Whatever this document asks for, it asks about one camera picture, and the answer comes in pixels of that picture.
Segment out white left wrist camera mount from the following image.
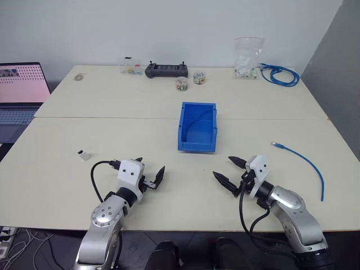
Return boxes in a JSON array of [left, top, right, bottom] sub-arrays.
[[116, 159, 146, 204]]

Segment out blue plastic bin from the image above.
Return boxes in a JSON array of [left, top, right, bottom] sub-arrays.
[[177, 101, 219, 154]]

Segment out clear plastic parts box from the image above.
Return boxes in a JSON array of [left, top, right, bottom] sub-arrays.
[[117, 56, 143, 77]]

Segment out black remote controller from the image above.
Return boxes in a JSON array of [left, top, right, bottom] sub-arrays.
[[144, 60, 190, 79]]

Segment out laptop with pink screen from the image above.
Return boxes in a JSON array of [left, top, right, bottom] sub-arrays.
[[0, 62, 52, 145]]

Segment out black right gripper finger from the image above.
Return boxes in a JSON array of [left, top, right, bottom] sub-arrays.
[[212, 170, 239, 197], [228, 156, 248, 170]]

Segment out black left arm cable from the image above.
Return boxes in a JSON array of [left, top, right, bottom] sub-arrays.
[[90, 160, 122, 204]]

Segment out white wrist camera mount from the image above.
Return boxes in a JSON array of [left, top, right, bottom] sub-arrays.
[[116, 159, 146, 204], [245, 154, 271, 198]]

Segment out clear plastic zip bag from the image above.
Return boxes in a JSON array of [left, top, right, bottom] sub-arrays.
[[233, 36, 266, 80]]

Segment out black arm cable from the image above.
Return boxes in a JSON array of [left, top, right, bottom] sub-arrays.
[[90, 160, 122, 204], [238, 179, 298, 255]]

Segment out white power strip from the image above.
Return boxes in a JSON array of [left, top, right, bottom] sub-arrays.
[[0, 226, 18, 260]]

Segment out short blue cable piece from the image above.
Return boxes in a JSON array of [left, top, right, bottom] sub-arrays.
[[182, 110, 215, 142]]

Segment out round clear bead container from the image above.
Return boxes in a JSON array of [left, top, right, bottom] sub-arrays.
[[192, 70, 208, 85], [175, 76, 190, 92]]

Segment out white floor cables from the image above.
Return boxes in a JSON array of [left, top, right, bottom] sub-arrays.
[[0, 227, 55, 270]]

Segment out dark rounded shape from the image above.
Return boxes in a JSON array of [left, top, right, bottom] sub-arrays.
[[214, 236, 254, 270], [147, 240, 181, 270]]

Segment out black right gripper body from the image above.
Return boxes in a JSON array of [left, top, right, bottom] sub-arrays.
[[235, 168, 256, 199]]

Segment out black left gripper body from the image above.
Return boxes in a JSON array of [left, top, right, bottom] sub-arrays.
[[138, 175, 158, 195]]

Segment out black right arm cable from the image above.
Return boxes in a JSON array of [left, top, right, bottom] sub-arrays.
[[238, 179, 298, 255]]

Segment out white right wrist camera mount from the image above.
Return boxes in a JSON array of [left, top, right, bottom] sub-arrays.
[[245, 154, 271, 198]]

